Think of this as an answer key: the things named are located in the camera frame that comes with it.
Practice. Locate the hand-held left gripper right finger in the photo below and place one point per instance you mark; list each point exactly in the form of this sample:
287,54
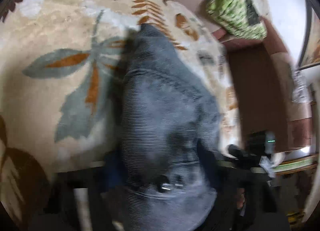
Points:
207,163

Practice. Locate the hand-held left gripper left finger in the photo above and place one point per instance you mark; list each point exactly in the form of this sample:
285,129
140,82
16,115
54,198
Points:
112,171

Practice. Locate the green patterned pillow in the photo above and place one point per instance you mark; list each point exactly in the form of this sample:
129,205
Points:
235,16

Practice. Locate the beige leaf print blanket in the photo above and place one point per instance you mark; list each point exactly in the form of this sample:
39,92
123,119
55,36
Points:
62,91

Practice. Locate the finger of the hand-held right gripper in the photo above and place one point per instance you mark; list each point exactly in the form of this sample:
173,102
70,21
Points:
236,151

